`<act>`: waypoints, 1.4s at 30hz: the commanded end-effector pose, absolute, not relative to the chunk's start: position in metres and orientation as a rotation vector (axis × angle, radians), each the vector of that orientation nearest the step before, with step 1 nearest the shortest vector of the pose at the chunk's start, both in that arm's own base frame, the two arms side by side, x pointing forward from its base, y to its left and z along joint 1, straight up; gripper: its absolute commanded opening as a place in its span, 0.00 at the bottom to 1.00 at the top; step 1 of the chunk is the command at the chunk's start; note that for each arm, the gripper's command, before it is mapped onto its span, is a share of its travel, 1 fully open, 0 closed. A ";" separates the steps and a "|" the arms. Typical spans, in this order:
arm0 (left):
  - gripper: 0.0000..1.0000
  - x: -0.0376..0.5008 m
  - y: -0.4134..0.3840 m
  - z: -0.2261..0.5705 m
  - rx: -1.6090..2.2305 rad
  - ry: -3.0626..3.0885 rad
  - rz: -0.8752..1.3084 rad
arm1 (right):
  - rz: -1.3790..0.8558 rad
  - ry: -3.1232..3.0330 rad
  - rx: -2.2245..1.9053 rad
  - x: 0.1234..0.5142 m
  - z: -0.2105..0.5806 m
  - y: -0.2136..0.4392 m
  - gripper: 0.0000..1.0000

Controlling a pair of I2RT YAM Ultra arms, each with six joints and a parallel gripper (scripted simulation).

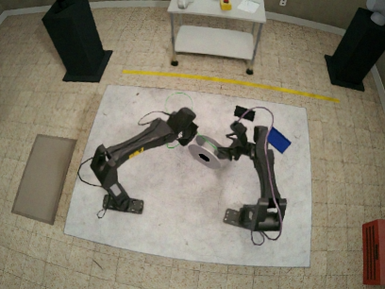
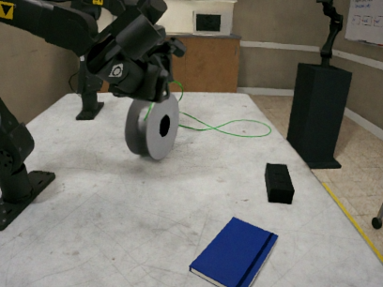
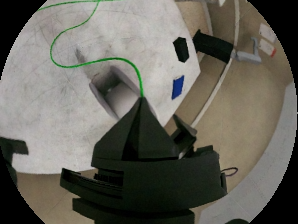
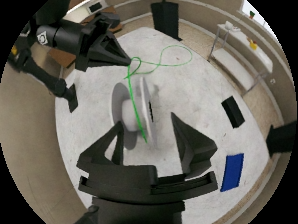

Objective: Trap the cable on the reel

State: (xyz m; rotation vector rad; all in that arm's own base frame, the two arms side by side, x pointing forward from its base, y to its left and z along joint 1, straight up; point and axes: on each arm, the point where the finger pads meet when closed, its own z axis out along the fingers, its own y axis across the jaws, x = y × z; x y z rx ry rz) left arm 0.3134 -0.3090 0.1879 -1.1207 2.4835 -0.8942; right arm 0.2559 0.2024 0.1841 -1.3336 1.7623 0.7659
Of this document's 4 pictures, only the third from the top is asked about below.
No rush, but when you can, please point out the blue notebook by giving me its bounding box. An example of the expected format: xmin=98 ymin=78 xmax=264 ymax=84
xmin=171 ymin=74 xmax=185 ymax=100

